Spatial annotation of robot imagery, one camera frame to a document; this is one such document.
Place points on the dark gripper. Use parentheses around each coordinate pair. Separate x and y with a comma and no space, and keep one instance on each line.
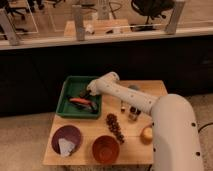
(84,94)

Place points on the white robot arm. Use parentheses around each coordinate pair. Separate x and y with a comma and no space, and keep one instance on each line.
(176,144)

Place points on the green plastic tray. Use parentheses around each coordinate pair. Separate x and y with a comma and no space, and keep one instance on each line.
(73,86)

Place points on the dark grape bunch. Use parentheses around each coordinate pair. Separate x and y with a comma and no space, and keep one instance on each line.
(114,127)

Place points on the dark purple plate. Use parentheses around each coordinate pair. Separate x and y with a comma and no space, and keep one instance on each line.
(70,133)

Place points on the small glass jar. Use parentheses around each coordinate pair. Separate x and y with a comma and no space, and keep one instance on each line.
(134,114)

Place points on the wooden table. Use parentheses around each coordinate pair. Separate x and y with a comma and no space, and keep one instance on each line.
(132,151)

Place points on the white crumpled tissue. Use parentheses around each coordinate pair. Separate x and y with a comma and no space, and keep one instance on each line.
(66,147)

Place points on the brown wooden bowl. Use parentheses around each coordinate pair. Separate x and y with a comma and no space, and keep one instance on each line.
(105,150)

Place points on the light wooden board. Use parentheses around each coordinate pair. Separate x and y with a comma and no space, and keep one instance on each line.
(99,27)

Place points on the yellow apple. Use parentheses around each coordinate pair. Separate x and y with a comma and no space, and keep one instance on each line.
(147,135)

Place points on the black office chair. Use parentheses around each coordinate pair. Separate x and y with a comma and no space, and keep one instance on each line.
(152,8)

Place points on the grey metal post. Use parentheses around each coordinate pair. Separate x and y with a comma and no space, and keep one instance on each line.
(175,16)
(78,21)
(8,28)

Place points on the grey metal post left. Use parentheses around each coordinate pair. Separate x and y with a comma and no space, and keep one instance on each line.
(8,28)

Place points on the grey metal post right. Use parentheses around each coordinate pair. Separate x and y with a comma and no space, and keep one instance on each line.
(175,16)

